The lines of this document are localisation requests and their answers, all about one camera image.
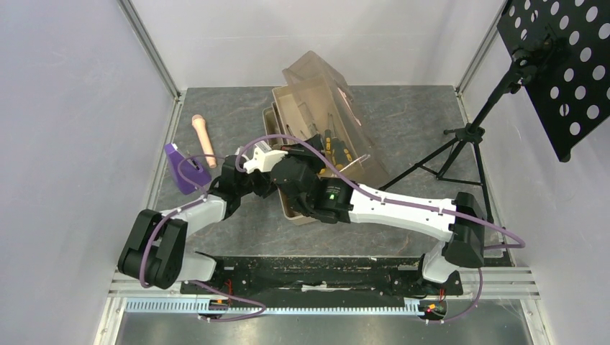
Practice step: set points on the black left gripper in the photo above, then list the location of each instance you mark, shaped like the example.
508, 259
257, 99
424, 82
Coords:
267, 187

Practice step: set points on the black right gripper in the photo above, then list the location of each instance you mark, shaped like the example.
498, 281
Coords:
305, 205

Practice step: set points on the black-yellow screwdriver front cluster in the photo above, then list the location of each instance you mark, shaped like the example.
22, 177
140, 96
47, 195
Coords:
341, 155

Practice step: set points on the beige translucent tool box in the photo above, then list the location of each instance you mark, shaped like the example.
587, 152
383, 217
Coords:
314, 88

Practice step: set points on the small black-yellow screwdriver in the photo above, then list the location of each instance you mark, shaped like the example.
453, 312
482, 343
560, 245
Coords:
329, 135

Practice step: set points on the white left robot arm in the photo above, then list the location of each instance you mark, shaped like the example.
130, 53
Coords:
155, 251

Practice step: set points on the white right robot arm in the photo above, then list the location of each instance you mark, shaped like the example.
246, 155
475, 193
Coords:
460, 239

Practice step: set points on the purple box with grid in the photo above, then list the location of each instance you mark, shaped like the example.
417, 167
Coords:
187, 173

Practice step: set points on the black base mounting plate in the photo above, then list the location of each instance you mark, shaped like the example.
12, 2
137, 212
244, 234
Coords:
296, 282

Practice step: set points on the black perforated panel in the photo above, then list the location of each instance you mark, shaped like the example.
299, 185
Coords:
569, 44

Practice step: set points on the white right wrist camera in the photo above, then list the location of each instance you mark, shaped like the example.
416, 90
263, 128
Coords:
264, 158

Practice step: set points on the beige wooden handle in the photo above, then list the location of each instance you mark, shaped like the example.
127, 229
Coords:
199, 125

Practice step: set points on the aluminium frame rail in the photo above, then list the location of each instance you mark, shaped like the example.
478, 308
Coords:
141, 32

